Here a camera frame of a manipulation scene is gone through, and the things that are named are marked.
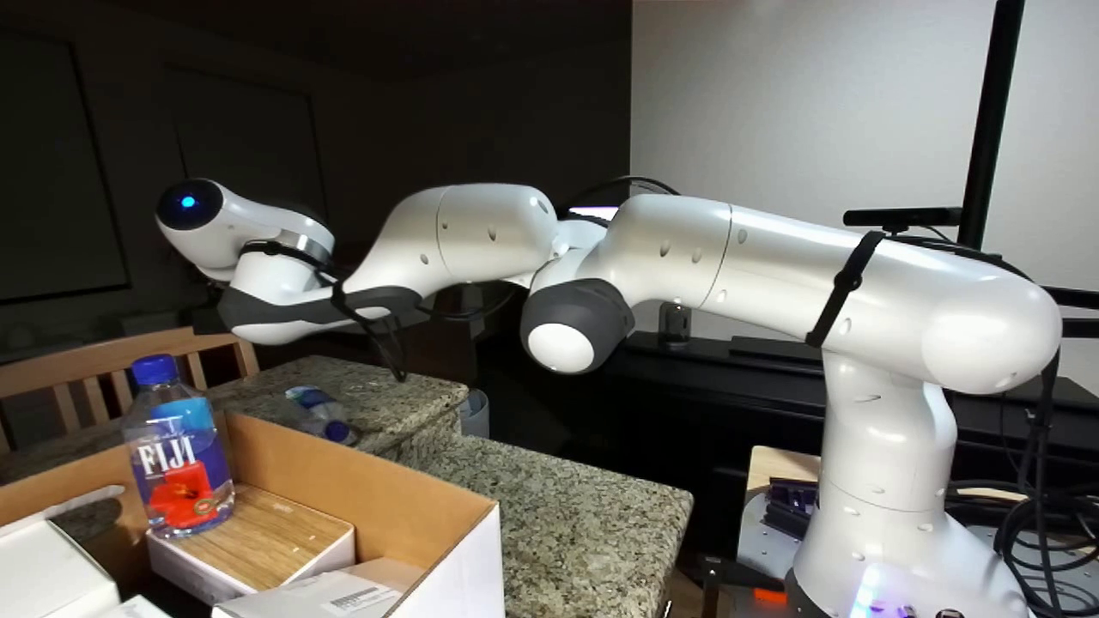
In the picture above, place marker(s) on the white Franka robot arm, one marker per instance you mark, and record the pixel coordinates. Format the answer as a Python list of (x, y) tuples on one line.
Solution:
[(914, 309)]

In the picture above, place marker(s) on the open cardboard box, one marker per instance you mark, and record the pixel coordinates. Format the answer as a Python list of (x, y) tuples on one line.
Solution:
[(401, 515)]

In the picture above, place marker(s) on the white flat box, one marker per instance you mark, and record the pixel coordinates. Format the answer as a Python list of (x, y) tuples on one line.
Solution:
[(54, 572), (330, 591)]

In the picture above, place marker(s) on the wood print flat box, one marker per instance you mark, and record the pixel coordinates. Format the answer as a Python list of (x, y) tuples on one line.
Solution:
[(262, 545)]

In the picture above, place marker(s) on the small grey device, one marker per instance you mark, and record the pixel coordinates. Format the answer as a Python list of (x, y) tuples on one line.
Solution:
[(673, 326)]

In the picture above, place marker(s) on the clear plastic cup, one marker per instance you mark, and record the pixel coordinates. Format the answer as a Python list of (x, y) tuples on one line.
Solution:
[(475, 414)]

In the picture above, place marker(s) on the black low sideboard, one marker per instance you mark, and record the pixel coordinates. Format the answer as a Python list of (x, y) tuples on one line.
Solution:
[(709, 398)]

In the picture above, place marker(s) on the small light wooden table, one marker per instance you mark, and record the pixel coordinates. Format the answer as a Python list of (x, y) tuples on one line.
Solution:
[(775, 464)]

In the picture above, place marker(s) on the dark blue small item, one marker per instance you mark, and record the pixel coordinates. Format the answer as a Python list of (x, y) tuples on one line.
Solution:
[(793, 507)]

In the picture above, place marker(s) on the wooden slatted chair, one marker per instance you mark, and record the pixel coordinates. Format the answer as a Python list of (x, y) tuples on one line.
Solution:
[(115, 354)]

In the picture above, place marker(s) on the black vertical pole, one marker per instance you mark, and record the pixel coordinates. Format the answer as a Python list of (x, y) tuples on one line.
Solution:
[(994, 92)]

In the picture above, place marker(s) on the black camera bar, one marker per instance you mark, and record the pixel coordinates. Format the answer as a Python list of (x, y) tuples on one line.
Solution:
[(906, 213)]

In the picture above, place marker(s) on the large wall board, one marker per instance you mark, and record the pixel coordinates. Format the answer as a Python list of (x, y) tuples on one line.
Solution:
[(56, 172)]

